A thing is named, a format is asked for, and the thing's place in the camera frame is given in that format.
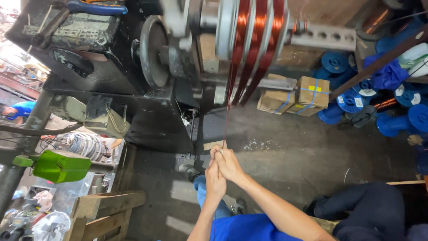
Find perforated grey metal bar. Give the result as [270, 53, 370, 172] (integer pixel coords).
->
[290, 21, 357, 52]

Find blue handled pliers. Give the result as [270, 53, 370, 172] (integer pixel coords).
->
[65, 0, 129, 17]

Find black coil winding machine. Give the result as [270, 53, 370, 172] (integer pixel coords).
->
[5, 0, 202, 155]

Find person's right black shoe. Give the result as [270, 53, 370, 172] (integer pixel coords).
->
[232, 197, 248, 216]

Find person's blue shirt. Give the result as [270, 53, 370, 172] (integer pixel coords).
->
[209, 213, 303, 241]

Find copper wire coils on former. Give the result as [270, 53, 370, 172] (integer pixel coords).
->
[216, 0, 292, 107]

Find grey metal pulley wheel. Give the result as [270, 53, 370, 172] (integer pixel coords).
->
[138, 15, 172, 89]

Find heap of blue wire spools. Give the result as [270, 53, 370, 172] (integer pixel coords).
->
[313, 17, 428, 138]

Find person's left black shoe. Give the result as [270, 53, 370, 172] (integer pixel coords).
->
[178, 163, 203, 183]

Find cluttered workbench with parts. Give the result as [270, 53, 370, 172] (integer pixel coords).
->
[0, 171, 116, 241]

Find strapped cardboard box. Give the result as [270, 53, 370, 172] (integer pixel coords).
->
[257, 74, 297, 115]

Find person's blue jeans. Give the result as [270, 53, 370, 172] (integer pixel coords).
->
[193, 174, 235, 220]

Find blue cloth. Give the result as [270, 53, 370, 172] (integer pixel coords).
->
[363, 54, 410, 91]

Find wooden crate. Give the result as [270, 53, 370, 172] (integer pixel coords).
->
[63, 190, 147, 241]

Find person's right hand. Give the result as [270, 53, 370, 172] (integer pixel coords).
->
[209, 145, 250, 184]

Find person's left hand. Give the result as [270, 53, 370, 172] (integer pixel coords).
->
[205, 158, 228, 202]

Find person's black shoe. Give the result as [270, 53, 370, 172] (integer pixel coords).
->
[232, 197, 248, 216]
[178, 163, 203, 183]

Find white fan guard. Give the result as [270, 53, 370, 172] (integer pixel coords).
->
[31, 211, 72, 241]

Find green metal tool housing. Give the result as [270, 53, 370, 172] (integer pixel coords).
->
[13, 150, 93, 184]

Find white plastic container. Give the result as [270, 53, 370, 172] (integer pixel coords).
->
[397, 42, 428, 78]

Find black sandal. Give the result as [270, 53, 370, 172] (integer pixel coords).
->
[344, 105, 378, 129]

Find grey metal pole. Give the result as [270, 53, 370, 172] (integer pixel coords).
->
[0, 90, 55, 218]

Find coiled grey hose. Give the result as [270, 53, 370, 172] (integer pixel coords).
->
[53, 132, 108, 163]

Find cardboard box with yellow label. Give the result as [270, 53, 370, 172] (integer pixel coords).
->
[287, 76, 331, 117]

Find rusty brown metal bar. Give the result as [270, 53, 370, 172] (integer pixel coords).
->
[329, 32, 428, 103]

